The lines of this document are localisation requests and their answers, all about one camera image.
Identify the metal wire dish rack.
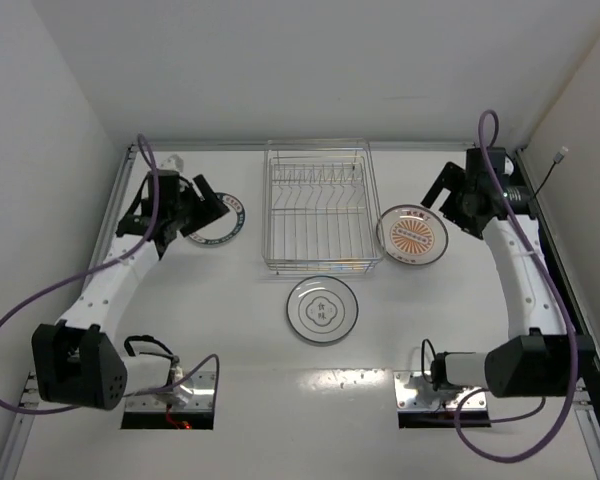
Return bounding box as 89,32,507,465
261,138,385,275

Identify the plate with orange sunburst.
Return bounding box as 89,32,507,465
376,204,449,266

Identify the purple cable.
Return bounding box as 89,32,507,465
452,109,579,462
0,133,221,416

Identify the black usb cable on wall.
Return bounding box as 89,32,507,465
529,145,569,201

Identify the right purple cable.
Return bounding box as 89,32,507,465
452,109,579,462

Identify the plate with dark blue rim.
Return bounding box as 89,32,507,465
188,192,246,248

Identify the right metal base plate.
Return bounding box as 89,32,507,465
393,370,479,414

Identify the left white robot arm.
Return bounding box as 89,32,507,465
32,170,229,410

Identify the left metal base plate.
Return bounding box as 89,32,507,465
124,371,217,414

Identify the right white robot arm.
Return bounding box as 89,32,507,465
422,147,595,398

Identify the metal base plate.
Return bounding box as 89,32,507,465
393,370,479,414
124,371,217,414

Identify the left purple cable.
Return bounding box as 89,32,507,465
0,133,221,416

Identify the white plate with black rim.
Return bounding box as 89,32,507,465
285,275,360,345

